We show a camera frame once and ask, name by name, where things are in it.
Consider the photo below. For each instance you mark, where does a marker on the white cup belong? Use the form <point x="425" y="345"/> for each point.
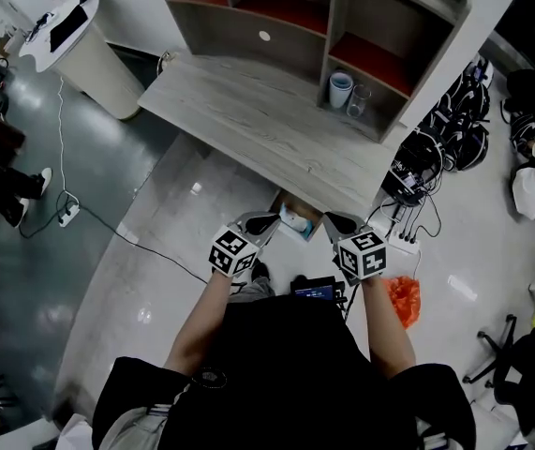
<point x="340" y="91"/>

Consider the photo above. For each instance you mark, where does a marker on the grey wooden shelf unit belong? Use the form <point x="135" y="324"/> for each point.
<point x="267" y="40"/>

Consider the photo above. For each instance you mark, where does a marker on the orange plastic bag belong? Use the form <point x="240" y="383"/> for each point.
<point x="405" y="303"/>

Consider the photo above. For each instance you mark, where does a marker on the white storage box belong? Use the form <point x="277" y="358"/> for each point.
<point x="77" y="434"/>

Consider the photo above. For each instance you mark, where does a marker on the person's right forearm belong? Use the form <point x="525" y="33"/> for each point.
<point x="386" y="331"/>

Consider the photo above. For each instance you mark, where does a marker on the small blue packet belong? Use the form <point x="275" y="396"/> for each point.
<point x="291" y="218"/>

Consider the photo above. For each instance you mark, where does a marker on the person's grey trouser leg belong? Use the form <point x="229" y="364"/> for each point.
<point x="253" y="289"/>

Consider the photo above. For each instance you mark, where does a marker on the black office chair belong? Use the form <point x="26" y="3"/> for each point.
<point x="524" y="373"/>

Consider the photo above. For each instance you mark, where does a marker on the wooden desk drawer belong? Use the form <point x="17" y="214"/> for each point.
<point x="309" y="211"/>

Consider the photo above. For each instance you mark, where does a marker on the clear drinking glass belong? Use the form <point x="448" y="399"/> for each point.
<point x="358" y="103"/>

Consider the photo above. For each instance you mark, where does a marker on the white power strip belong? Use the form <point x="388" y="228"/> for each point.
<point x="405" y="245"/>
<point x="69" y="211"/>

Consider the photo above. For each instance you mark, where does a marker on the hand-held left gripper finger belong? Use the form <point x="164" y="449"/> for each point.
<point x="267" y="239"/>
<point x="255" y="214"/>

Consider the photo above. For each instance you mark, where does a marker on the person's black shirt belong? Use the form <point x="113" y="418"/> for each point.
<point x="286" y="382"/>

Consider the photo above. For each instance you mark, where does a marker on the pile of black white headsets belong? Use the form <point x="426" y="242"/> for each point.
<point x="454" y="129"/>

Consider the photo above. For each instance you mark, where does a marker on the white round pedestal table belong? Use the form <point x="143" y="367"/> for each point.
<point x="103" y="73"/>

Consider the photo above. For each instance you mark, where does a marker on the black device with screen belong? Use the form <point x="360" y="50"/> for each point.
<point x="313" y="289"/>

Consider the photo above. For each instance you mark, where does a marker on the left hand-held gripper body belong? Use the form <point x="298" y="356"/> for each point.
<point x="235" y="253"/>

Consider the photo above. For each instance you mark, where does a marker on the round black badge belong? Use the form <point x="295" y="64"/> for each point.
<point x="209" y="378"/>

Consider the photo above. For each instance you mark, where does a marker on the black flat pad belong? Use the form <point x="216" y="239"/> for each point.
<point x="68" y="28"/>

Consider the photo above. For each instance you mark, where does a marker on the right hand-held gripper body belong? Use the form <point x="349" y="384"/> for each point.
<point x="363" y="256"/>

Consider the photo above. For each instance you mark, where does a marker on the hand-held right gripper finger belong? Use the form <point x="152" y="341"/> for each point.
<point x="337" y="236"/>
<point x="360" y="225"/>

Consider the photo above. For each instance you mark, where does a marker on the person's black shoe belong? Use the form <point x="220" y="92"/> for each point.
<point x="260" y="270"/>
<point x="299" y="280"/>

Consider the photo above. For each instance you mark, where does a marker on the person's left forearm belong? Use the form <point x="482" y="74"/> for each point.
<point x="201" y="317"/>

